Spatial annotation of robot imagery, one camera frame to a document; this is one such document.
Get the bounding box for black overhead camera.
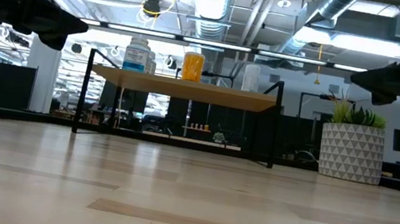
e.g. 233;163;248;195
141;0;164;20

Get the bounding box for succulent in white patterned pot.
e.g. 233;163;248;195
310;89;394;186

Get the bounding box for clear translucent medicine bottle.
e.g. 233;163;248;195
241;62;263;94

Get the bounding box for white building column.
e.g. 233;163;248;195
19;35;64;116

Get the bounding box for orange pill bottle white cap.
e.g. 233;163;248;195
181;50;207;84

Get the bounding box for yellow hanging cord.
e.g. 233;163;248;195
312;44;327;86

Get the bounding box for overhead light bar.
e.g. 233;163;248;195
76;18;369;75

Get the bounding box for wooden shelf with black frame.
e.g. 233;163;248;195
70;46;287;169

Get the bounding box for black metal table frame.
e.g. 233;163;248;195
0;104;400;196

